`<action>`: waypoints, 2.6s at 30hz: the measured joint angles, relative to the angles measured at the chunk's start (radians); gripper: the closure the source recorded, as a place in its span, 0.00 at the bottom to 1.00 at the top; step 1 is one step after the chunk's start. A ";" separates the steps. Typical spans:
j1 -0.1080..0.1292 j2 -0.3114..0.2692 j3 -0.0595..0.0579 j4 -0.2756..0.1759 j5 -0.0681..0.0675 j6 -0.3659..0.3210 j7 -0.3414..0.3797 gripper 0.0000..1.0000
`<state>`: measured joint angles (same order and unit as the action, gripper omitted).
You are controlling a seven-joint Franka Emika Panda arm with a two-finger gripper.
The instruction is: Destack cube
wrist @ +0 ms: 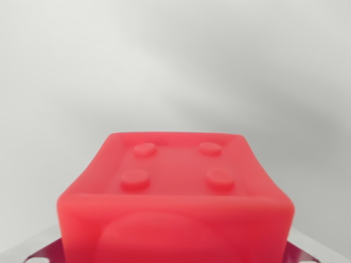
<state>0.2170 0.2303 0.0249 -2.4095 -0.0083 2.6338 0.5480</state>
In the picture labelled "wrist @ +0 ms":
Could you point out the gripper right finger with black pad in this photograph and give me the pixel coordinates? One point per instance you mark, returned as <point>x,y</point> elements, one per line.
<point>304,250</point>

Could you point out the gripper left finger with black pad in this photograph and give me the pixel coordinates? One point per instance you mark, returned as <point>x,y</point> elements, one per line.
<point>46,252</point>

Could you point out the red cube with studs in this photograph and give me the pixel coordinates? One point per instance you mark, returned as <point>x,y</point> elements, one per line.
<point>175,191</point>

